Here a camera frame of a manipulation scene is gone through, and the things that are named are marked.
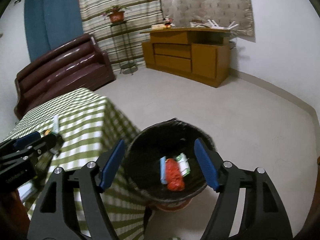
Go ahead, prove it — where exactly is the red plastic bag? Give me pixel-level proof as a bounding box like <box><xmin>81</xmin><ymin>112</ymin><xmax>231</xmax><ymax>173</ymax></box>
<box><xmin>165</xmin><ymin>158</ymin><xmax>185</xmax><ymax>191</ymax></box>

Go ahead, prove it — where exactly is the blue curtain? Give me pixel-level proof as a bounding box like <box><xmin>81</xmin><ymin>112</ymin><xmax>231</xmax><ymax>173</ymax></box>
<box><xmin>24</xmin><ymin>0</ymin><xmax>84</xmax><ymax>62</ymax></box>

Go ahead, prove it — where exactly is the potted plant terracotta pot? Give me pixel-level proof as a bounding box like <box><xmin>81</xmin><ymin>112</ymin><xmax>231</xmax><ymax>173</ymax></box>
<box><xmin>102</xmin><ymin>5</ymin><xmax>128</xmax><ymax>23</ymax></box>

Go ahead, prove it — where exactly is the green checkered tablecloth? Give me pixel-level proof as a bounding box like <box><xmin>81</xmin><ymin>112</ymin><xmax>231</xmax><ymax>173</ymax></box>
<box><xmin>6</xmin><ymin>88</ymin><xmax>145</xmax><ymax>239</ymax></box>

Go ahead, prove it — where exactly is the wooden TV cabinet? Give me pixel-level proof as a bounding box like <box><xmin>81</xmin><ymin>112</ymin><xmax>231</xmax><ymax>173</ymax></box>
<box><xmin>142</xmin><ymin>28</ymin><xmax>231</xmax><ymax>88</ymax></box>

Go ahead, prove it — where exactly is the light blue tube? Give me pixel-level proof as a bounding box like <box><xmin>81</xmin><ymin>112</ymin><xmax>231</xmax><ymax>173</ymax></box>
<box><xmin>160</xmin><ymin>157</ymin><xmax>167</xmax><ymax>185</ymax></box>

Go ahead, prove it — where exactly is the black lined trash bin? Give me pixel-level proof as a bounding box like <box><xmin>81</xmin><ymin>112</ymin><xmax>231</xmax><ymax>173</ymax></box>
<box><xmin>124</xmin><ymin>118</ymin><xmax>215</xmax><ymax>212</ymax></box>

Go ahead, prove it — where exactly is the white green snack wrapper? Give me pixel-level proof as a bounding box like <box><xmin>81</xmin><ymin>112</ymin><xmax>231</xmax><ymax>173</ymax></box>
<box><xmin>175</xmin><ymin>153</ymin><xmax>190</xmax><ymax>177</ymax></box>

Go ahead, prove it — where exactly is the cream box on cabinet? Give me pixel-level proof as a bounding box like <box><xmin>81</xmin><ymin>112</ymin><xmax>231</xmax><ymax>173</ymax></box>
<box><xmin>151</xmin><ymin>24</ymin><xmax>166</xmax><ymax>30</ymax></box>

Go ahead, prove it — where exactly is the dark red leather sofa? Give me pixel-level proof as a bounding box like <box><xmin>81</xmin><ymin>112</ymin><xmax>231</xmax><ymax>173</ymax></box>
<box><xmin>14</xmin><ymin>34</ymin><xmax>116</xmax><ymax>120</ymax></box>

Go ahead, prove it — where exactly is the green glass bottle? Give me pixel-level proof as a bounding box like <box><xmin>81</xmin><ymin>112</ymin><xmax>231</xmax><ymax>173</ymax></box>
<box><xmin>44</xmin><ymin>129</ymin><xmax>65</xmax><ymax>155</ymax></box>

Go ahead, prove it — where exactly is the striped curtain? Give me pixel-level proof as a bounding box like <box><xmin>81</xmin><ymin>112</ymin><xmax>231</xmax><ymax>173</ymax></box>
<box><xmin>79</xmin><ymin>0</ymin><xmax>163</xmax><ymax>69</ymax></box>

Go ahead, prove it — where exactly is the white toothpaste tube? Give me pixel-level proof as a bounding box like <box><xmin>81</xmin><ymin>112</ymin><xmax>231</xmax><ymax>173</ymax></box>
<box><xmin>52</xmin><ymin>115</ymin><xmax>60</xmax><ymax>134</ymax></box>

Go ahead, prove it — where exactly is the small plush toy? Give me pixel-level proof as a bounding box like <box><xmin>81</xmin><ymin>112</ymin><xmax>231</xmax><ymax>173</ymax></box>
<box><xmin>163</xmin><ymin>17</ymin><xmax>175</xmax><ymax>29</ymax></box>

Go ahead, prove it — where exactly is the black metal plant stand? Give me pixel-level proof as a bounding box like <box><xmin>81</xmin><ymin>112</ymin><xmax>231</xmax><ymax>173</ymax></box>
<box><xmin>110</xmin><ymin>20</ymin><xmax>137</xmax><ymax>75</ymax></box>

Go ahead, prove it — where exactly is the beige diamond pattern curtain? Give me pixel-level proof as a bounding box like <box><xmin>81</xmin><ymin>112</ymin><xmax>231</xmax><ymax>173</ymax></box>
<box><xmin>161</xmin><ymin>0</ymin><xmax>255</xmax><ymax>37</ymax></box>

